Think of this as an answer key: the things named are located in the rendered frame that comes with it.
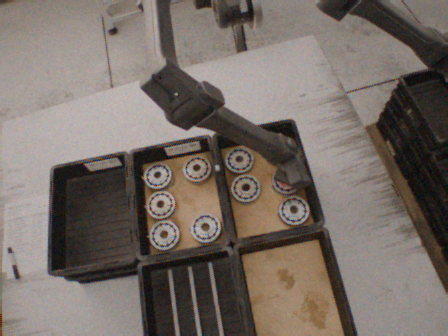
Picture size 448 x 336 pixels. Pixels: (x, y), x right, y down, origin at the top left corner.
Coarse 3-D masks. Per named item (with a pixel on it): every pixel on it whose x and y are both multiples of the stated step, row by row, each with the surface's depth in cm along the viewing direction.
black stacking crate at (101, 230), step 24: (72, 168) 128; (120, 168) 135; (72, 192) 133; (96, 192) 132; (120, 192) 131; (72, 216) 128; (96, 216) 128; (120, 216) 127; (72, 240) 124; (96, 240) 124; (120, 240) 123; (72, 264) 121
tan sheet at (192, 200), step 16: (176, 160) 135; (160, 176) 132; (176, 176) 132; (176, 192) 129; (192, 192) 129; (208, 192) 128; (192, 208) 126; (208, 208) 125; (176, 224) 124; (192, 240) 121; (224, 240) 120
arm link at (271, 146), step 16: (208, 96) 69; (208, 112) 74; (224, 112) 78; (208, 128) 78; (224, 128) 79; (240, 128) 82; (256, 128) 89; (240, 144) 88; (256, 144) 89; (272, 144) 93; (272, 160) 100
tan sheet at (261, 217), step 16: (240, 160) 132; (256, 160) 132; (256, 176) 129; (272, 192) 126; (304, 192) 125; (240, 208) 125; (256, 208) 124; (272, 208) 124; (240, 224) 122; (256, 224) 122; (272, 224) 121; (304, 224) 120
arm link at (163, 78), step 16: (144, 0) 83; (160, 0) 81; (144, 16) 80; (160, 16) 77; (160, 32) 73; (160, 48) 70; (160, 64) 66; (176, 64) 70; (144, 80) 68; (160, 80) 67; (176, 80) 66; (192, 80) 70; (160, 96) 69; (176, 96) 69; (192, 96) 68; (176, 112) 71; (192, 112) 71
